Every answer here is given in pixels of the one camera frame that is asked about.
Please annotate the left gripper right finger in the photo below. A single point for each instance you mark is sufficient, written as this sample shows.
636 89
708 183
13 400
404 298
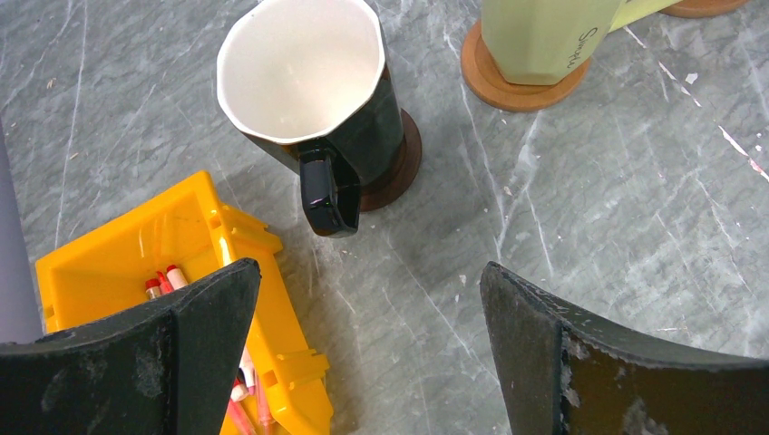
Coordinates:
566 370

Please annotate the dark brown wooden coaster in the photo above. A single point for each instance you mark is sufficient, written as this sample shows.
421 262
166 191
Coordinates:
400 176

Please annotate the red white marker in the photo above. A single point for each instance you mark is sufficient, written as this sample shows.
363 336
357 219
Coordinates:
246 370

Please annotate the green mug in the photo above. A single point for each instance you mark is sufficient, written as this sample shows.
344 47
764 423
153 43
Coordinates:
539 42

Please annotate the black mug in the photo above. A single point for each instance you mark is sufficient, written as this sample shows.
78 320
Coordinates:
308 83

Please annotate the yellow plastic bin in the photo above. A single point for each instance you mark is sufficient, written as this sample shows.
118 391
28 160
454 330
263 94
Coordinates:
189 226

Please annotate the small red capped marker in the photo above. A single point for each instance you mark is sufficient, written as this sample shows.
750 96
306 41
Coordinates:
153 288

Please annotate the pink pen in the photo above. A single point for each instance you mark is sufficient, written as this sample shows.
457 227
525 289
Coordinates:
265 418

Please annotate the light wooden coaster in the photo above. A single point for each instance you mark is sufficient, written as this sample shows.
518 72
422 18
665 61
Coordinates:
482 76
702 8

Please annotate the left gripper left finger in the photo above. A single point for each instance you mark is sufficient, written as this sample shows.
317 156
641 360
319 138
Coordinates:
166 366

